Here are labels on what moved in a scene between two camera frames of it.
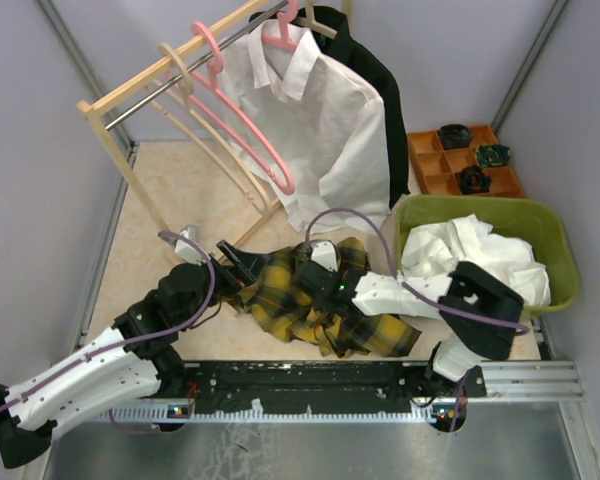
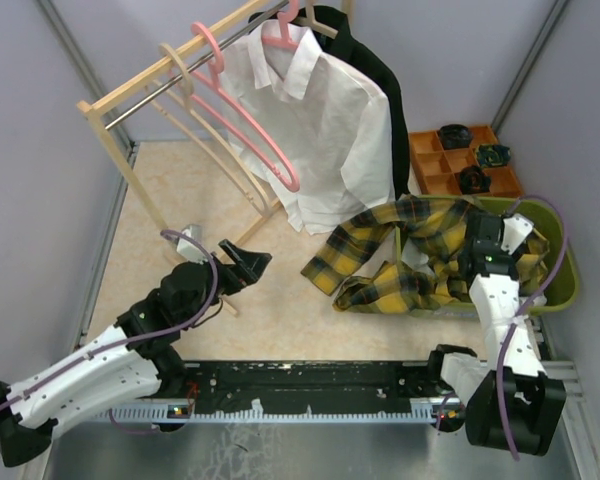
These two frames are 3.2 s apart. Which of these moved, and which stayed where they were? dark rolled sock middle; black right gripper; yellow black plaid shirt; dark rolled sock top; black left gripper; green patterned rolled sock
Moved: yellow black plaid shirt; black right gripper
Stayed: black left gripper; dark rolled sock top; dark rolled sock middle; green patterned rolled sock
